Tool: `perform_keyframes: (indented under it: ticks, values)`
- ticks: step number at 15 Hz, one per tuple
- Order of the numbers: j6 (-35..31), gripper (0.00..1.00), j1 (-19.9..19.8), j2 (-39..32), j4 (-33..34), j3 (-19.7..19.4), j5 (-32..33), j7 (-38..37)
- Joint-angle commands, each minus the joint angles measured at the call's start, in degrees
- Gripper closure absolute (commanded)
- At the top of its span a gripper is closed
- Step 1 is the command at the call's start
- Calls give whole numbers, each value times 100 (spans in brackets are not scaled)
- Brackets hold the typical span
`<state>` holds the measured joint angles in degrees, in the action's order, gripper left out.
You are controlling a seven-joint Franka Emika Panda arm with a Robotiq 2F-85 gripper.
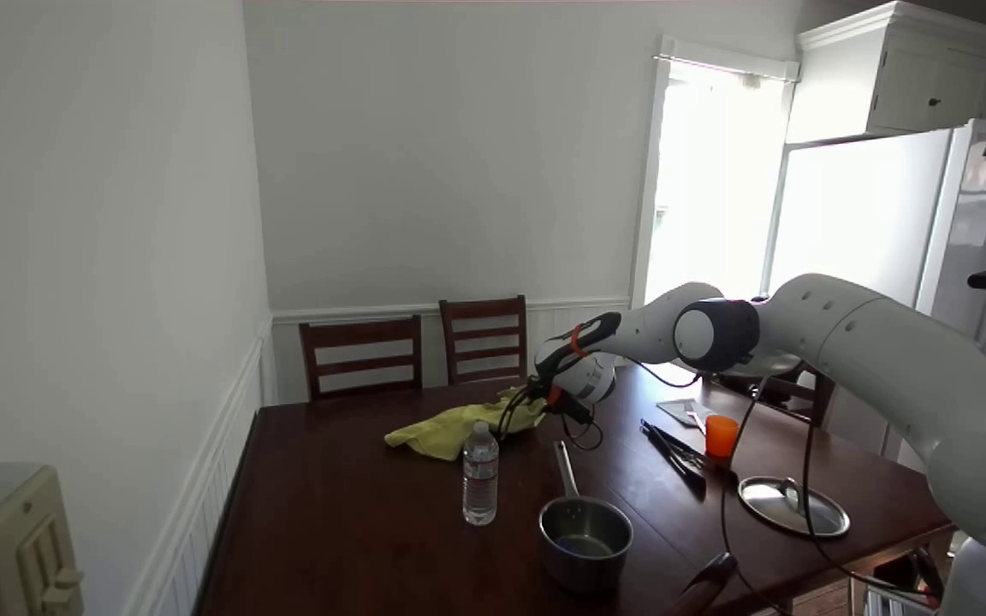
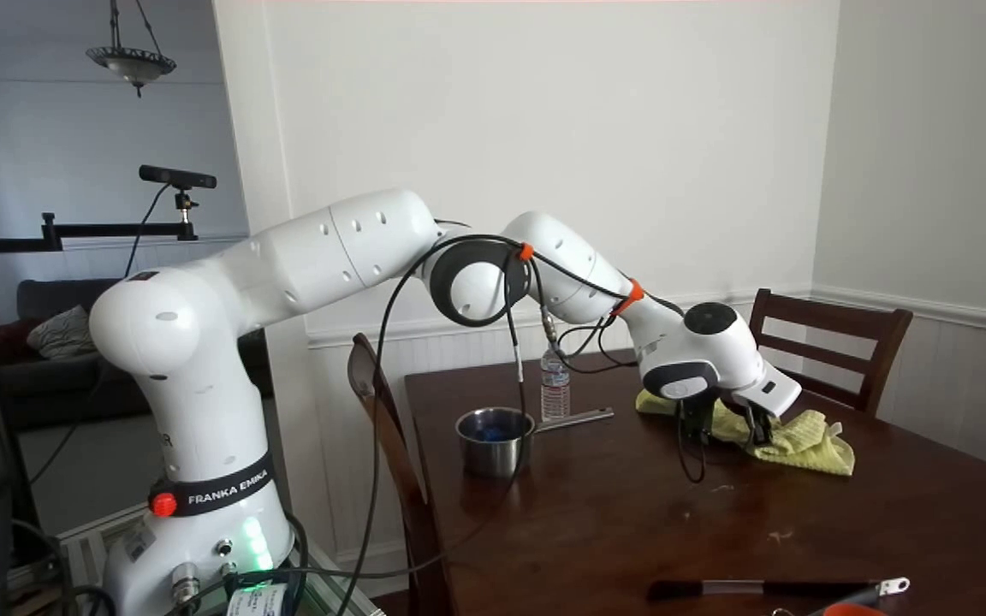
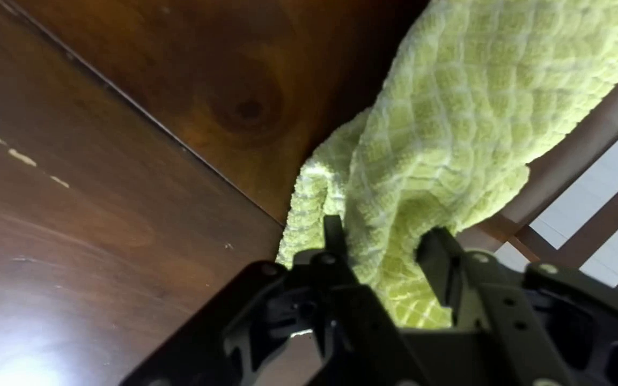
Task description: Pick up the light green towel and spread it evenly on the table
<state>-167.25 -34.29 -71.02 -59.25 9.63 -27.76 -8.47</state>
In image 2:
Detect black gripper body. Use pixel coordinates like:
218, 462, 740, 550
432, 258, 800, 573
732, 394, 784, 434

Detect light green waffle towel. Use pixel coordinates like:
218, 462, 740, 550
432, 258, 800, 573
633, 387, 858, 479

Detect dark wooden chair back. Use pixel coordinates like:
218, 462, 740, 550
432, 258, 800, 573
744, 285, 916, 425

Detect dark wooden chair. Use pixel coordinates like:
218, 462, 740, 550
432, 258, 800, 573
744, 285, 916, 425
344, 329, 451, 616

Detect black long utensil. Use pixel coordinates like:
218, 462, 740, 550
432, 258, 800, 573
642, 574, 891, 605

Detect orange plastic cup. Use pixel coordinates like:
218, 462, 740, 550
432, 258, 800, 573
812, 599, 891, 616

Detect slim metal utensil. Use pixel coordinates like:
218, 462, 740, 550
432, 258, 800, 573
849, 574, 915, 605

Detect clear plastic water bottle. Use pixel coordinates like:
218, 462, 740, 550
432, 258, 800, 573
536, 344, 575, 425

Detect dark wooden table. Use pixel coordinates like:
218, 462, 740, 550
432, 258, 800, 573
333, 234, 714, 616

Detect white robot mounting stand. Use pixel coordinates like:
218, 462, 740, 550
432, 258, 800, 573
52, 500, 386, 616

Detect dark sofa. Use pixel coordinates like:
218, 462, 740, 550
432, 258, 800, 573
0, 275, 159, 438

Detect light grey pillow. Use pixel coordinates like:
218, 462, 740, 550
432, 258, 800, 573
21, 303, 121, 363

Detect hanging ceiling lamp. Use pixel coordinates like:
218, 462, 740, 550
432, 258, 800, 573
86, 0, 181, 99

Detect steel saucepan with handle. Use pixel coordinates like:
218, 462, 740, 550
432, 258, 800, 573
451, 405, 618, 484

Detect black camera on boom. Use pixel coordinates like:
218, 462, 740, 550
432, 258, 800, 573
132, 162, 223, 195

